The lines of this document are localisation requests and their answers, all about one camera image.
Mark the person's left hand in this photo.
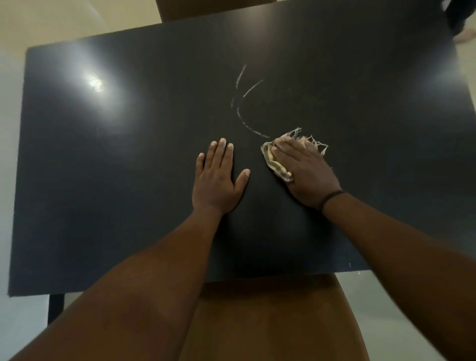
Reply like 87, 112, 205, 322
192, 138, 251, 216

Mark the person's right hand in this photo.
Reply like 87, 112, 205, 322
269, 135, 343, 210

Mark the striped fringed cloth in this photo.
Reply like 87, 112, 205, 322
260, 127, 330, 183

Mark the tan moulded chair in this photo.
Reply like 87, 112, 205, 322
178, 273, 369, 361
155, 0, 278, 23

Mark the person's right forearm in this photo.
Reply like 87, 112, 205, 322
321, 193, 476, 361

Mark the person's left forearm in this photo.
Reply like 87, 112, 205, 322
9, 207, 223, 361

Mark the black wristband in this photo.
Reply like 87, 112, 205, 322
318, 189, 347, 212

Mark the black chalk-marked table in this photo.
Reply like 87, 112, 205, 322
8, 0, 476, 326

